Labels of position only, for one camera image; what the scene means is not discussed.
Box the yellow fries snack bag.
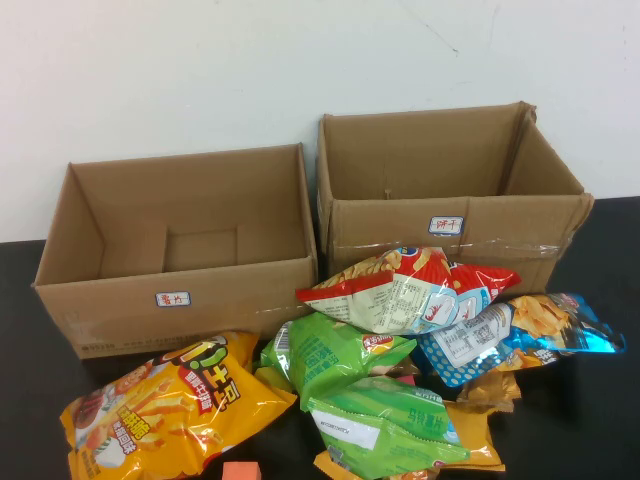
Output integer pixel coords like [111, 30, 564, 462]
[59, 330, 299, 480]

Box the orange snack bag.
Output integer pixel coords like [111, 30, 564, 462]
[444, 399, 507, 474]

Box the small orange snack packet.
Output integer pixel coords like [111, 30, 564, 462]
[312, 449, 351, 480]

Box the small brown snack packet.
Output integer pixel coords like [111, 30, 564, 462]
[457, 370, 522, 414]

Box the red shrimp chips bag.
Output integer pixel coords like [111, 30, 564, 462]
[294, 246, 523, 336]

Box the green Lay's chips bag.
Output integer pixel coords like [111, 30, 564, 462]
[252, 312, 419, 414]

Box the tall taped cardboard box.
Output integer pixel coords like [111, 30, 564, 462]
[316, 101, 596, 301]

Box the white label on tall box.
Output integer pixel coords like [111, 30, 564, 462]
[428, 215, 465, 235]

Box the white label on low box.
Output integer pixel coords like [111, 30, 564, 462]
[155, 290, 192, 308]

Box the blue potato chips bag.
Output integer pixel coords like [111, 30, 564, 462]
[417, 292, 627, 390]

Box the green bag with white sticker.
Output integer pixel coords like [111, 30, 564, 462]
[305, 377, 471, 480]

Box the wide low cardboard box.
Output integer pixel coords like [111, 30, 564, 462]
[32, 142, 320, 361]

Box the orange foam cube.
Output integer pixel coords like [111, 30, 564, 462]
[221, 461, 262, 480]

